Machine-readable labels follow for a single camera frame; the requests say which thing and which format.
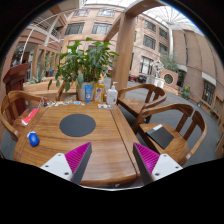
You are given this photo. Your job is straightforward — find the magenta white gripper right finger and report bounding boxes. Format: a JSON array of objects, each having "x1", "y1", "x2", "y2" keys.
[{"x1": 133, "y1": 143, "x2": 182, "y2": 185}]

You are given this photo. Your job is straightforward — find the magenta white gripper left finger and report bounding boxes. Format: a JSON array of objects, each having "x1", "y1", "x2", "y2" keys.
[{"x1": 41, "y1": 142, "x2": 92, "y2": 185}]

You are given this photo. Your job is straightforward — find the round dark grey mouse pad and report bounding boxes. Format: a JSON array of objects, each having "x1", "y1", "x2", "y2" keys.
[{"x1": 59, "y1": 114, "x2": 96, "y2": 137}]

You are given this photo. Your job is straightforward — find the blue computer mouse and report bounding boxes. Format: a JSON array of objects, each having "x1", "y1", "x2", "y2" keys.
[{"x1": 27, "y1": 131, "x2": 40, "y2": 147}]

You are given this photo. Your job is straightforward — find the black notebook on chair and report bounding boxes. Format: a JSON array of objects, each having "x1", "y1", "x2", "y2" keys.
[{"x1": 146, "y1": 124, "x2": 174, "y2": 149}]

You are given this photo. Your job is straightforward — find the wooden table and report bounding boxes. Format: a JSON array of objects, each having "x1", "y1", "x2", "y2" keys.
[{"x1": 14, "y1": 103, "x2": 140, "y2": 187}]

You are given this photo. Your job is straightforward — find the wooden chair near right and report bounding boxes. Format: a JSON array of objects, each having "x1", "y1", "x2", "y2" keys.
[{"x1": 133, "y1": 103, "x2": 207, "y2": 165}]

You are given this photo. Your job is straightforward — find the wooden chair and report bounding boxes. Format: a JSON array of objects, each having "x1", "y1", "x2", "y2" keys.
[
  {"x1": 117, "y1": 84, "x2": 167, "y2": 118},
  {"x1": 133, "y1": 103, "x2": 207, "y2": 165},
  {"x1": 0, "y1": 90, "x2": 47, "y2": 141}
]

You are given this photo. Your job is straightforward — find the red white package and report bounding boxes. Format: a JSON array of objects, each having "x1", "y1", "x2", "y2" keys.
[{"x1": 21, "y1": 108, "x2": 40, "y2": 126}]

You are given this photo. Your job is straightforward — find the wooden chair far right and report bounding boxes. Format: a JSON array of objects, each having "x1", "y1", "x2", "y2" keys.
[{"x1": 117, "y1": 84, "x2": 167, "y2": 118}]

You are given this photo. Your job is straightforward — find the white plant pot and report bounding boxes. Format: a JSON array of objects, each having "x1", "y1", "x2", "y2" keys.
[{"x1": 76, "y1": 81, "x2": 95, "y2": 101}]

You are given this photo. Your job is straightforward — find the blue tube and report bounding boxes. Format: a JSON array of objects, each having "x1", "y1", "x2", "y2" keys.
[{"x1": 85, "y1": 85, "x2": 92, "y2": 104}]

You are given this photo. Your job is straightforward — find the white pump bottle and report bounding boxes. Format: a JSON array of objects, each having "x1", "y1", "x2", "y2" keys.
[{"x1": 107, "y1": 83, "x2": 118, "y2": 105}]

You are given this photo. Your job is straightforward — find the yellow liquid bottle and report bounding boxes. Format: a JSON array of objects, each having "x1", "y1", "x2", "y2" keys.
[{"x1": 94, "y1": 80, "x2": 104, "y2": 103}]

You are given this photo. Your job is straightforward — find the wooden chair left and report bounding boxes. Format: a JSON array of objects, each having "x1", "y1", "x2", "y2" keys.
[{"x1": 0, "y1": 90, "x2": 47, "y2": 141}]

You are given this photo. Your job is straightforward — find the green potted plant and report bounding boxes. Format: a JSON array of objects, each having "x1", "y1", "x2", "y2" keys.
[{"x1": 48, "y1": 37, "x2": 119, "y2": 91}]

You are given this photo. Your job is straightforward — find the wooden pillar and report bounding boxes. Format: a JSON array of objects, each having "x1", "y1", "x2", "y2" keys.
[{"x1": 112, "y1": 13, "x2": 136, "y2": 90}]

